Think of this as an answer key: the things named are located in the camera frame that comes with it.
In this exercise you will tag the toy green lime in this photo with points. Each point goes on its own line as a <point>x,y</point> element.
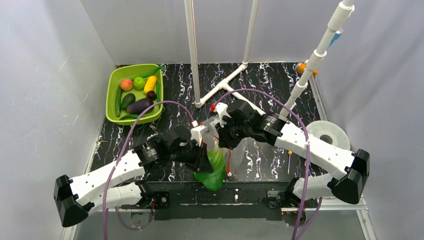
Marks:
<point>139,83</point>

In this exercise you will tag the white filament spool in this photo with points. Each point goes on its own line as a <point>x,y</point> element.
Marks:
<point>329,133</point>

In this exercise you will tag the toy green chili pepper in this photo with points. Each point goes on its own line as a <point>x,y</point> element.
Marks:
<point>148,74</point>

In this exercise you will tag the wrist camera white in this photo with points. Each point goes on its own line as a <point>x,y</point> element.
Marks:
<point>221,110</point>
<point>197,132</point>

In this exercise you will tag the orange clamp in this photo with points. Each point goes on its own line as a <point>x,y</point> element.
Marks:
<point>300,67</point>

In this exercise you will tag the green plastic basin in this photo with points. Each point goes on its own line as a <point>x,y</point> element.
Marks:
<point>127,72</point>

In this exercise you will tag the toy bok choy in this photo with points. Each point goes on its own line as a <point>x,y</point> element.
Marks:
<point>213,181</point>

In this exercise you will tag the toy peach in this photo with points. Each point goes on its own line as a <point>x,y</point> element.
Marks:
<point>126,84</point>

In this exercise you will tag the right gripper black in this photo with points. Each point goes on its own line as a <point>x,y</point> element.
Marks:
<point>227,133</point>

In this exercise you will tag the toy purple eggplant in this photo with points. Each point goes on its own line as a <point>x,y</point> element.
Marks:
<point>139,106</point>

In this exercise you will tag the toy yellow corn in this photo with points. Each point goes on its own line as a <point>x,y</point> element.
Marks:
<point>150,84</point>

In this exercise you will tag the toy dark red plum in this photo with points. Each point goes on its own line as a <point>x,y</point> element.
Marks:
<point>152,95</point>

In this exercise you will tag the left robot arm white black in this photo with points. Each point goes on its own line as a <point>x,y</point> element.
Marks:
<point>78,197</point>

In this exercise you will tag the black marble pattern mat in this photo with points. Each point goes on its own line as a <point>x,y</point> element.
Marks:
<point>266,164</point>

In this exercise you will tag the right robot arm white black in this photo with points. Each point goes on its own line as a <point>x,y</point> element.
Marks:
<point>346,172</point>

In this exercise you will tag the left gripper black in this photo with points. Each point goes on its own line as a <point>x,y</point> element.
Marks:
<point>199,156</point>

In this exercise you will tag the toy green cucumber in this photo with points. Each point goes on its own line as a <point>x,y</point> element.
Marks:
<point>118,96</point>

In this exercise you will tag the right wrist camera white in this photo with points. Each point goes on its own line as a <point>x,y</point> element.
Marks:
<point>221,110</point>

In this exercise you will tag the clear zip bag orange zipper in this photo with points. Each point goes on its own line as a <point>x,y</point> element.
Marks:
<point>235,160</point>

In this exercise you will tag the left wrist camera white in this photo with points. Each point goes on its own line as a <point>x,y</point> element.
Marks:
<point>197,132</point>

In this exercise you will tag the yellow handle screwdriver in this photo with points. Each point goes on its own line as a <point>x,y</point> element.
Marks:
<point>289,153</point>

